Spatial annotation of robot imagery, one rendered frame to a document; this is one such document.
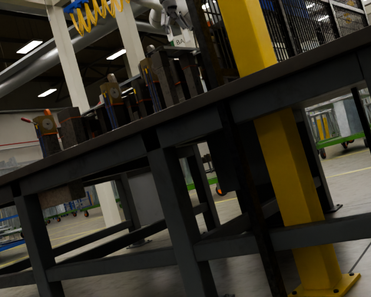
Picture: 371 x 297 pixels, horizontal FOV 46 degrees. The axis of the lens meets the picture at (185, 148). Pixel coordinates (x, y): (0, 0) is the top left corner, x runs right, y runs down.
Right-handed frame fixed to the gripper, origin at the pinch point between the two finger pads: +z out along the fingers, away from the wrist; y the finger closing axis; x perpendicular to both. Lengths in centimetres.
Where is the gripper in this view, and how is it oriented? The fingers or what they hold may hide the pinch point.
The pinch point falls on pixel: (179, 39)
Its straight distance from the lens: 230.2
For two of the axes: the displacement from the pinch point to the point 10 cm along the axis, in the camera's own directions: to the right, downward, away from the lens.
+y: -6.2, 1.4, -7.7
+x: 7.3, -2.5, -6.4
